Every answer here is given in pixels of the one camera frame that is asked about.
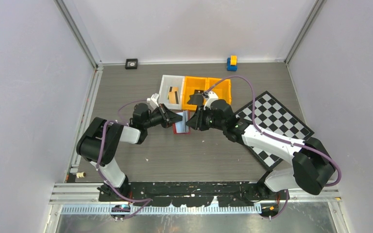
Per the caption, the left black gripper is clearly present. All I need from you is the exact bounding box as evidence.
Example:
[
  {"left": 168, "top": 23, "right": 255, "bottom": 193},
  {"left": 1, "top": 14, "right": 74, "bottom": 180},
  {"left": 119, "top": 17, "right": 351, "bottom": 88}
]
[{"left": 143, "top": 103, "right": 185, "bottom": 129}]

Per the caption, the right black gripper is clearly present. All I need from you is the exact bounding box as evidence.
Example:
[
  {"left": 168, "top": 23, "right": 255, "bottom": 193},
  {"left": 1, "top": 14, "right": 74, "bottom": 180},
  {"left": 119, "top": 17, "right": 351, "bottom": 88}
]
[{"left": 186, "top": 105, "right": 226, "bottom": 132}]

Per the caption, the red card holder wallet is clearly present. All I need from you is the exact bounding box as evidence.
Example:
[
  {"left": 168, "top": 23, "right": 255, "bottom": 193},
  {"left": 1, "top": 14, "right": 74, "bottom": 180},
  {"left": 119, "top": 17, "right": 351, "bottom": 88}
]
[{"left": 173, "top": 110, "right": 190, "bottom": 134}]

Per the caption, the dark grey credit card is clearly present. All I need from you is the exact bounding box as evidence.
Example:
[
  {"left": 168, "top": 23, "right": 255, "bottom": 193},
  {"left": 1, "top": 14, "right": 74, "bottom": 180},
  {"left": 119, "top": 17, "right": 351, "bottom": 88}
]
[{"left": 187, "top": 90, "right": 204, "bottom": 106}]

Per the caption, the orange gold credit card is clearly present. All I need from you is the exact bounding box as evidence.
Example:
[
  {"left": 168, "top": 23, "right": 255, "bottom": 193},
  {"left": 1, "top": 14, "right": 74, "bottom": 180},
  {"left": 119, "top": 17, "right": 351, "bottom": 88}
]
[{"left": 169, "top": 86, "right": 179, "bottom": 93}]

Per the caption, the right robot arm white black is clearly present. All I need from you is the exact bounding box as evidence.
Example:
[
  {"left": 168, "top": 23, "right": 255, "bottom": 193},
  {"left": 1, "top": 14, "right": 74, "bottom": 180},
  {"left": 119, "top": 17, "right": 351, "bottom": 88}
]
[{"left": 186, "top": 100, "right": 342, "bottom": 199}]

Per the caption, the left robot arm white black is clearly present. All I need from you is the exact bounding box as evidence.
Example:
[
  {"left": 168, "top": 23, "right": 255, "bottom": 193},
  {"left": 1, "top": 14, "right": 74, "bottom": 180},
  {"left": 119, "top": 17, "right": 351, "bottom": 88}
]
[{"left": 76, "top": 103, "right": 183, "bottom": 201}]

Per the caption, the orange bin with cards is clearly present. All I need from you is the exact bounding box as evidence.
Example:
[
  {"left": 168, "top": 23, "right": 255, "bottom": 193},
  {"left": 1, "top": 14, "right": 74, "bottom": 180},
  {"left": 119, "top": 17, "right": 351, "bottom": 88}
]
[{"left": 182, "top": 76, "right": 208, "bottom": 111}]

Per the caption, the white plastic bin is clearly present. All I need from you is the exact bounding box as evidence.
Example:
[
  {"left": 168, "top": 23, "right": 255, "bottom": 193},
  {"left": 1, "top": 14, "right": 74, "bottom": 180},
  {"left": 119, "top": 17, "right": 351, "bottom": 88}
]
[{"left": 158, "top": 75, "right": 185, "bottom": 110}]

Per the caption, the empty orange bin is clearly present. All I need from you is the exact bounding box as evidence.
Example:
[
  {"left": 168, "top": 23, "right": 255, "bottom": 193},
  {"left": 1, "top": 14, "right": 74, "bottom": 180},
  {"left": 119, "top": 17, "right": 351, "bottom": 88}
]
[{"left": 206, "top": 77, "right": 232, "bottom": 105}]

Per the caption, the small black square box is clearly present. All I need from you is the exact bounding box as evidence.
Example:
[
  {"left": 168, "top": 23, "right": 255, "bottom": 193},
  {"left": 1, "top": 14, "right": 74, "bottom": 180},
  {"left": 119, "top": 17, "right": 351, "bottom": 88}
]
[{"left": 125, "top": 58, "right": 138, "bottom": 70}]

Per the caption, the blue yellow toy block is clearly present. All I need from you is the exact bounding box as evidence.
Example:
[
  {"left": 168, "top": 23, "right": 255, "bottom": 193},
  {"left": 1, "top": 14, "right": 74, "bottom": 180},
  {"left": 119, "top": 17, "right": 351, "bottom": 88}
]
[{"left": 226, "top": 55, "right": 237, "bottom": 71}]

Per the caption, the black white checkerboard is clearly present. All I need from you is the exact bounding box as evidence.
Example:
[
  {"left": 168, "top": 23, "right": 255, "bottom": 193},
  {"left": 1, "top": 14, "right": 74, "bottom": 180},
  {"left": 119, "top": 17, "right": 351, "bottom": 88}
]
[{"left": 247, "top": 91, "right": 315, "bottom": 170}]

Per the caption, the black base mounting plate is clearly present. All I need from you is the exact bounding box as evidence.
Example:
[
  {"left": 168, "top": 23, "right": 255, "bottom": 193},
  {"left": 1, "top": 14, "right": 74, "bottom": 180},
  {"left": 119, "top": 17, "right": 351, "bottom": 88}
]
[{"left": 97, "top": 181, "right": 289, "bottom": 207}]

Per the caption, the small beige spool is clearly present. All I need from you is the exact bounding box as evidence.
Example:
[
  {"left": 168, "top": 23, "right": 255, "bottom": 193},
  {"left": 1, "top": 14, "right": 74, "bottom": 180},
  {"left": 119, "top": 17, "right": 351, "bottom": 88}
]
[{"left": 75, "top": 172, "right": 86, "bottom": 179}]

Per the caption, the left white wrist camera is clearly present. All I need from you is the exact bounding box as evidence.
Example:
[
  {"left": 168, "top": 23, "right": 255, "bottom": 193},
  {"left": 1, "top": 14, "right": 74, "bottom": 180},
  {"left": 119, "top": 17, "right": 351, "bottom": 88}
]
[{"left": 146, "top": 93, "right": 160, "bottom": 110}]

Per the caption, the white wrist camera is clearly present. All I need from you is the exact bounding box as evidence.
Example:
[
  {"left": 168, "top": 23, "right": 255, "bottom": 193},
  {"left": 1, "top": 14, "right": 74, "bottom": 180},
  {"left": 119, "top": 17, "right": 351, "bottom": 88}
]
[
  {"left": 146, "top": 93, "right": 160, "bottom": 110},
  {"left": 203, "top": 91, "right": 219, "bottom": 110}
]

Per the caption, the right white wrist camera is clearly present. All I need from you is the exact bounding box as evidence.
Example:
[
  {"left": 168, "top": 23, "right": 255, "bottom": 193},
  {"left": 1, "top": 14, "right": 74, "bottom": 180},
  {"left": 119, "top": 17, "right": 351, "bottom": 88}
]
[{"left": 203, "top": 91, "right": 219, "bottom": 110}]

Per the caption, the aluminium rail frame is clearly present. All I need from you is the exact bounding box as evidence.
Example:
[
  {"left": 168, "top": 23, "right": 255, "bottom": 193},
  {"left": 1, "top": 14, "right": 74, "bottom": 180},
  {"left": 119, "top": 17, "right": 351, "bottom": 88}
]
[{"left": 50, "top": 183, "right": 341, "bottom": 216}]

